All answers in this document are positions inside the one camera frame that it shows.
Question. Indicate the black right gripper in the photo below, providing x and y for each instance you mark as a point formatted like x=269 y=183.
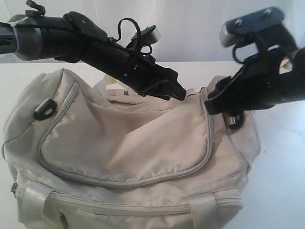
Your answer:
x=259 y=91

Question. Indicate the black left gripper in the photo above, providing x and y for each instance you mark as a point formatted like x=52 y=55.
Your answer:
x=137 y=72

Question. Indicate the cream fabric duffel bag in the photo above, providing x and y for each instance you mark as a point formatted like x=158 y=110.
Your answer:
x=85 y=157

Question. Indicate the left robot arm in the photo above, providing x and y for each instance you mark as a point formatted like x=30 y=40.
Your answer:
x=74 y=38

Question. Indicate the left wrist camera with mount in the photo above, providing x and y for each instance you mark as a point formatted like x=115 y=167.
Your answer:
x=148 y=36

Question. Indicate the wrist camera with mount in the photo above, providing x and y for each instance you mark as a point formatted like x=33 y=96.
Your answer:
x=148 y=36
x=264 y=28

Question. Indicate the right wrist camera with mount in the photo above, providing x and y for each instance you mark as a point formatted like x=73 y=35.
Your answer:
x=264 y=28

